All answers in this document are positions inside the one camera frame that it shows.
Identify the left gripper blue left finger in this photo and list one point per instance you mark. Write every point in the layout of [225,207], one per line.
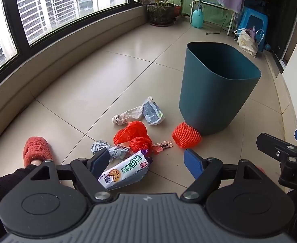
[99,162]

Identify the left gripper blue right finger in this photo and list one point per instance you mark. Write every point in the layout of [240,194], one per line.
[194,163]

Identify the grey paper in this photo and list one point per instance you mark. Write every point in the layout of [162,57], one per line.
[115,152]

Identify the orange foam fruit net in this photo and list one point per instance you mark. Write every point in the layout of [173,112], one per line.
[185,136]

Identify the small pink barcode wrapper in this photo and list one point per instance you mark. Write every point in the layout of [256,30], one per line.
[160,147]

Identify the red plastic bag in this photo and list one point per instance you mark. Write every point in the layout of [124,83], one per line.
[135,134]

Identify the white pink tissue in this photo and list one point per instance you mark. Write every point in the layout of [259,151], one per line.
[134,114]

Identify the grey green plastic package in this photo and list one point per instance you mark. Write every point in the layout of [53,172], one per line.
[151,112]

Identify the dark teal trash bin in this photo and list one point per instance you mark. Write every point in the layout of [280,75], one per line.
[217,81]

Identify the red fuzzy slipper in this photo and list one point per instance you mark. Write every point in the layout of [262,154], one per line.
[36,148]

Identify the cream tote bag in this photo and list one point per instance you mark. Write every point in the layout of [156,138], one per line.
[246,42]

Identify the light blue plastic bag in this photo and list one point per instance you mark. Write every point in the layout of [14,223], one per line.
[259,36]

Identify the blue plastic stool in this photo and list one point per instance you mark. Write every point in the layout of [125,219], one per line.
[251,18]

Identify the teal spray bottle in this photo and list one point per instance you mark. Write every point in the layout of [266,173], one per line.
[197,17]

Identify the red planter box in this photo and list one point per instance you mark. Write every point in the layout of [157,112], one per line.
[177,10]

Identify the white metal drying rack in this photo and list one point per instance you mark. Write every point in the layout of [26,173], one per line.
[213,5]

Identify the green hanging cloth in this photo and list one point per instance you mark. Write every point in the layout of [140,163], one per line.
[212,15]

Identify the black window frame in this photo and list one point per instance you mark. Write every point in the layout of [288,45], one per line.
[25,51]

